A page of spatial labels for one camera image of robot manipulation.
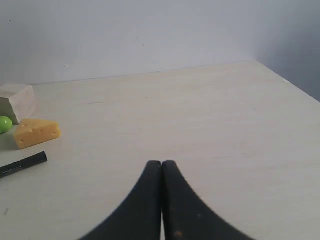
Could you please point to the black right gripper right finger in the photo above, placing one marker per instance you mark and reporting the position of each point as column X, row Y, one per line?
column 186, row 216

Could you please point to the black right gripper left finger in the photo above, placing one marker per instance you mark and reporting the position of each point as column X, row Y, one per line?
column 138, row 217

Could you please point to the black and white marker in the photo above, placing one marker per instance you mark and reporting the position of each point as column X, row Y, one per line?
column 23, row 164

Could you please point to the yellow cheese wedge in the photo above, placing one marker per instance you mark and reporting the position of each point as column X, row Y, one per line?
column 31, row 132

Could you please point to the green dumbbell dog toy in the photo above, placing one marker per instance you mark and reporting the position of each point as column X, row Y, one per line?
column 5, row 124

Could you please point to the light wooden block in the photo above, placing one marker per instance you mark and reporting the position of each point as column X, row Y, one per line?
column 17, row 102

